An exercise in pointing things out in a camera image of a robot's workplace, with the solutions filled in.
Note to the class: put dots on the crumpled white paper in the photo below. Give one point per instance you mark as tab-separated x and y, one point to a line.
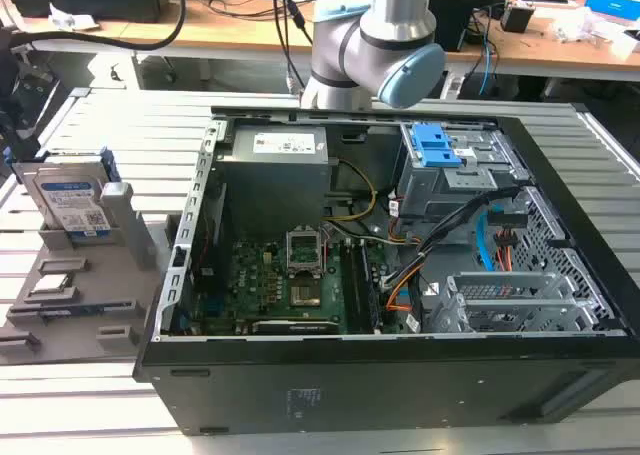
70	19

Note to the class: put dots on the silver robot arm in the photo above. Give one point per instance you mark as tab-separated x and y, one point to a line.
340	40

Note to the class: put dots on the black RAM stick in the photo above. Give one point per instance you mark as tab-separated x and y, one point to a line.
370	290

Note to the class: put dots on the black PC case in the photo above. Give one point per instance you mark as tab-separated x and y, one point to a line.
400	395

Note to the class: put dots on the green motherboard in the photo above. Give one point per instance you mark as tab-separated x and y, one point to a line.
260	285

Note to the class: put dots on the black speaker box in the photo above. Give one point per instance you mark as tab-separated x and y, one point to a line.
450	15

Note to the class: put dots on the black graphics card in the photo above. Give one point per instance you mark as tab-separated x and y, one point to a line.
295	326

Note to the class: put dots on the grey metal bracket frame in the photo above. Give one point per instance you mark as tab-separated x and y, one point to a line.
505	280

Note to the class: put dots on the grey power supply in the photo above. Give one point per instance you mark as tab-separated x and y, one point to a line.
270	185

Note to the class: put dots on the grey parts rack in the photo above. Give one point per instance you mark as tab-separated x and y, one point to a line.
105	295

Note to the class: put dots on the small black device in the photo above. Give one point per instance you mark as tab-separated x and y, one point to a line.
516	17

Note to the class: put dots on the blue white carton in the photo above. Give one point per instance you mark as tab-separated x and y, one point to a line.
612	2

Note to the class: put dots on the silver CPU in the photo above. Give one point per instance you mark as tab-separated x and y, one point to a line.
50	284

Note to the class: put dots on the crumpled clear plastic wrap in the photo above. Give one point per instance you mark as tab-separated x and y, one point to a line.
582	25

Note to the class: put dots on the wooden desk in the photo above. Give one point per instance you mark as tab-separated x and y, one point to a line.
225	30

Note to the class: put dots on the hard disk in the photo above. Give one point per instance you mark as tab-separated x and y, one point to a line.
65	195

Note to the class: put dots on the blue plastic bay latch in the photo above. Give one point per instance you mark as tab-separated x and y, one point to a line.
435	147

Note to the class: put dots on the blue RAM stick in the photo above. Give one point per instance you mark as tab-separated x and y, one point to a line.
70	311

